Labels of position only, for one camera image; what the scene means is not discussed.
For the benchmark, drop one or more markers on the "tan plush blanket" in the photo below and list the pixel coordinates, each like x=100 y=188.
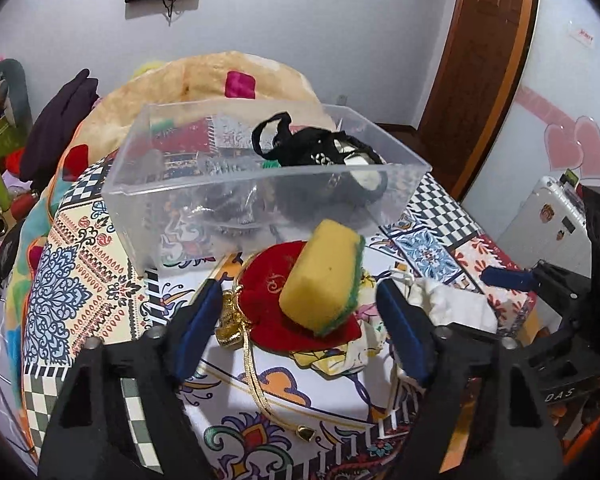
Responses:
x=180 y=85

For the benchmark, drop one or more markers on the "white suitcase with stickers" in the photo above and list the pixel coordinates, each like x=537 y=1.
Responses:
x=540 y=215

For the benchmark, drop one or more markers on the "floral printed cloth pouch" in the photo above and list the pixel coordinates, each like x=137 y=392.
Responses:
x=342 y=355

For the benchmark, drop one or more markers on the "patterned printed blanket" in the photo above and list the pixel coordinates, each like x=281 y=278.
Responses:
x=80 y=270

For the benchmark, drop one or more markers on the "brown wooden door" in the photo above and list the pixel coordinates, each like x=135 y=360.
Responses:
x=480 y=60

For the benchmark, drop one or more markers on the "clear plastic box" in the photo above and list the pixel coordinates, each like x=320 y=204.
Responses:
x=190 y=195

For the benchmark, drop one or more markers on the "white wall sign red print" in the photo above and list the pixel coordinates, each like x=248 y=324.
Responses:
x=582 y=35

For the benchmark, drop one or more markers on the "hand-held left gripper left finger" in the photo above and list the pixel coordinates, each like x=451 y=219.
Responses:
x=198 y=319

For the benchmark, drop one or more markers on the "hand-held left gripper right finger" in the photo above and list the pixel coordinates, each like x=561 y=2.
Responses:
x=404 y=332

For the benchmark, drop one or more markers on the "grey stuffed toy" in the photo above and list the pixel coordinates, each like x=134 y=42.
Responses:
x=7 y=90

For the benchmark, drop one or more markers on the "pink wall band sticker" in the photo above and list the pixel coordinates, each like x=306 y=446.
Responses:
x=545 y=105

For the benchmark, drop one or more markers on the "dark purple garment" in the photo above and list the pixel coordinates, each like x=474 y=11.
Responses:
x=60 y=120

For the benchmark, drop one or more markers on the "yellow sponge with green backing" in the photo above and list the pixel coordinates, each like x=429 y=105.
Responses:
x=316 y=280

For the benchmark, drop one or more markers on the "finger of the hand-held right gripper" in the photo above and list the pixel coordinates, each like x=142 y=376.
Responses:
x=505 y=278

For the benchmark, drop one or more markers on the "green cardboard box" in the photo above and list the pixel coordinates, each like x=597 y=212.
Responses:
x=0 y=140

